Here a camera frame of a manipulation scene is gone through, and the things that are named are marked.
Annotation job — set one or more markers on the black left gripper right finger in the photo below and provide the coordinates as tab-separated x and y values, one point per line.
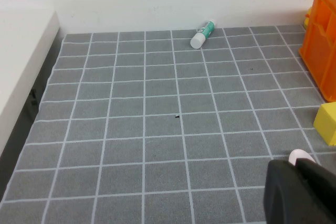
323	197

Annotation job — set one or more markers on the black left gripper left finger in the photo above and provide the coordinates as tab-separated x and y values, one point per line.
283	195

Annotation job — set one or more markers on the mint green plastic spoon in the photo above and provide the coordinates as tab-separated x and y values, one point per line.
298	154

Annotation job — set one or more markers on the orange plastic crate cutlery holder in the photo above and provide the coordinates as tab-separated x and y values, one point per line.
323	51

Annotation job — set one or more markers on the yellow foam cube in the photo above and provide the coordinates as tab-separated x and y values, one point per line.
326	124

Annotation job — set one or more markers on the grey white-grid table mat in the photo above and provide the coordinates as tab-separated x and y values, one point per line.
157	129

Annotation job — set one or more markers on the yellow round plastic object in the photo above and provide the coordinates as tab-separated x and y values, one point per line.
307	19

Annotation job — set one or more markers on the white green glue stick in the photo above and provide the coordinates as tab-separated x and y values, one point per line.
203	33

